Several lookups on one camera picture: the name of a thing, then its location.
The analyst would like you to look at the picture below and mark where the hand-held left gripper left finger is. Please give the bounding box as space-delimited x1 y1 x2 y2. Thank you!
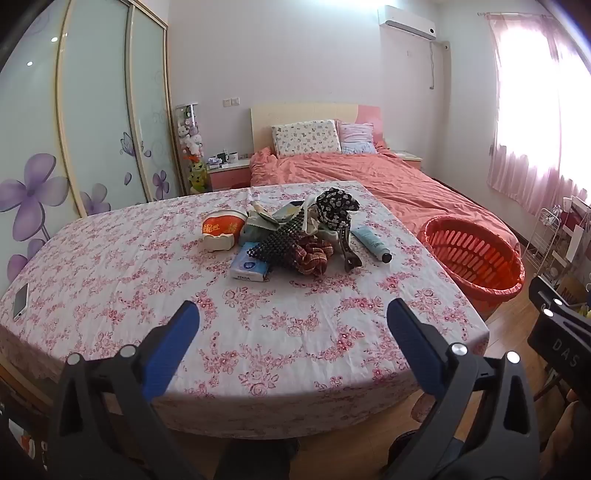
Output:
46 300 201 480

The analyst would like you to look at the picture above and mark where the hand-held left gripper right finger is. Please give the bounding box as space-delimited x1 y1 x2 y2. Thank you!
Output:
386 298 542 480

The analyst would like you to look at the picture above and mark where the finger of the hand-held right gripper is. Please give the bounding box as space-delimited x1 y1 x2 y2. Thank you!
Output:
527 275 591 335

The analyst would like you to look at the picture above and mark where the orange plastic basket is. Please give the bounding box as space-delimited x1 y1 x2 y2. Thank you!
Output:
417 215 527 319

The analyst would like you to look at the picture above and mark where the light green sock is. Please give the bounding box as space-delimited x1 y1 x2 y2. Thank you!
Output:
238 210 282 247

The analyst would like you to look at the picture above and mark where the pale blue tube black cap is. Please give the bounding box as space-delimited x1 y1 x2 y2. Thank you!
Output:
351 226 393 265

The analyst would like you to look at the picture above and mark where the light blue tissue pack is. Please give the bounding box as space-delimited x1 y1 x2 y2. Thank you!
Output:
229 241 273 282

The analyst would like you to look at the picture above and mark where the pink floral tablecloth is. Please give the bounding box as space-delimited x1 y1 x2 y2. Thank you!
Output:
0 181 490 439

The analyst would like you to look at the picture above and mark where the black hair clip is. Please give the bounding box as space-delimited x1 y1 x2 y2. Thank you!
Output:
336 217 363 273

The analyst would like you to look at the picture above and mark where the red and white paper bowl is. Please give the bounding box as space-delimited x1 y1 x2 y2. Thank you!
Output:
201 209 247 252

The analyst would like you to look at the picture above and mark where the red plaid cloth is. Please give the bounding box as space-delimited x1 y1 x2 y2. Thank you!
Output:
284 235 338 278

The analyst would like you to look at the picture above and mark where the black beaded mat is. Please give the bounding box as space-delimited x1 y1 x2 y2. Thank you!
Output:
246 203 311 273

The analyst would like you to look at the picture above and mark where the silver smartphone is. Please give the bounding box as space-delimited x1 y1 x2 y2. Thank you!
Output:
13 282 30 322

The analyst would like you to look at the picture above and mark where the black floral cloth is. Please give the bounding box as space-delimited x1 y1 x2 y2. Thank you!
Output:
316 187 361 232

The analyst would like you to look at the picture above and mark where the salmon pink duvet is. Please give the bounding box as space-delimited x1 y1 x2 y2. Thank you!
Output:
249 147 520 250

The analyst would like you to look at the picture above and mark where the green and yellow plush toy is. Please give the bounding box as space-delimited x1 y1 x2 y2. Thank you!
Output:
188 157 208 195

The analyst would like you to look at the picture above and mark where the white crumpled cloth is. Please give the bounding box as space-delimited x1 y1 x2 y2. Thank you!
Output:
252 198 320 228

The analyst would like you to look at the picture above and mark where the pink nightstand with mugs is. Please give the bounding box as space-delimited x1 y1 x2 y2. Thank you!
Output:
206 159 252 192

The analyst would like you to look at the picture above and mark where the pink curtain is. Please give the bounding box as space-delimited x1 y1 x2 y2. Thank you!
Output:
485 11 591 217

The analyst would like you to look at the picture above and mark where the white plush toy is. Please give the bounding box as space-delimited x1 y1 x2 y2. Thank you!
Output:
179 124 204 158

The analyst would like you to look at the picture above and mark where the clear plush toy display tube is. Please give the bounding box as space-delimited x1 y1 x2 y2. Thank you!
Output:
175 104 209 195

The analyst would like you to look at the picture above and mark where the pink pillow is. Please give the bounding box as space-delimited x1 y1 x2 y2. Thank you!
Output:
336 120 379 154

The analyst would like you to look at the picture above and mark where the floral print pillow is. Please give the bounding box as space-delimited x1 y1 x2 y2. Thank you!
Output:
271 119 342 157

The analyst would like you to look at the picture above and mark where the wardrobe with purple flower doors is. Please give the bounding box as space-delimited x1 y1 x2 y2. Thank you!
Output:
0 0 185 287

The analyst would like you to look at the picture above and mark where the beige and pink headboard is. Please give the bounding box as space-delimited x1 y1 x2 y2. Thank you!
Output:
250 102 385 153

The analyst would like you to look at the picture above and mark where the white air conditioner pipe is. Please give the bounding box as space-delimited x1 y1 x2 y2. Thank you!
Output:
428 39 451 91

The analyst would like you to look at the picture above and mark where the white air conditioner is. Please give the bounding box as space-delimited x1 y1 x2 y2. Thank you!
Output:
378 4 437 40

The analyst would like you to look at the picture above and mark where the white wire rack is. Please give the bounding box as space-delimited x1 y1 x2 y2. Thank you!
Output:
524 196 591 287

